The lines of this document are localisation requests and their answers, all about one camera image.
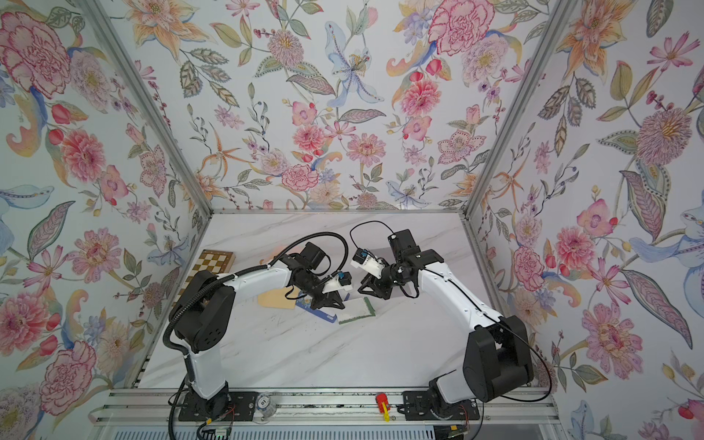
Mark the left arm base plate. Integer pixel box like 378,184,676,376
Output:
178,392,259,423

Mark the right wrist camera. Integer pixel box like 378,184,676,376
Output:
350,247,387,280

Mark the round silver knob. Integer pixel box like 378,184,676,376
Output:
256,393,277,419

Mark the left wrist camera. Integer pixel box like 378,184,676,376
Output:
322,271,352,293

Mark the blue floral letter paper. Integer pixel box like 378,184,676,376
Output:
295,299,337,324

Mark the red emergency stop button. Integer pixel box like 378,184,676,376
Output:
375,393,391,423

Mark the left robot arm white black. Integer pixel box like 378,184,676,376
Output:
162,243,352,402

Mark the green floral letter paper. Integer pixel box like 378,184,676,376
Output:
337,298,376,326

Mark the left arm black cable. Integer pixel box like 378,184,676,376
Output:
268,231,350,282

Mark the wooden chessboard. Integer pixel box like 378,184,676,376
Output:
179,249,236,295

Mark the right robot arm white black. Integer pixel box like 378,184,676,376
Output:
351,229,535,411

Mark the small green circuit board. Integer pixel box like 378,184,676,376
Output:
196,426,231,440

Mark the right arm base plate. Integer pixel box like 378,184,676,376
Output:
397,390,480,422

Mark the yellow envelope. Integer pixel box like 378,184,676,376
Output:
257,287,301,310

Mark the aluminium rail frame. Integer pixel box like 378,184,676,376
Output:
89,387,567,439

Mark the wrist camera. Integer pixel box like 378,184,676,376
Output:
322,271,352,293
350,247,387,280

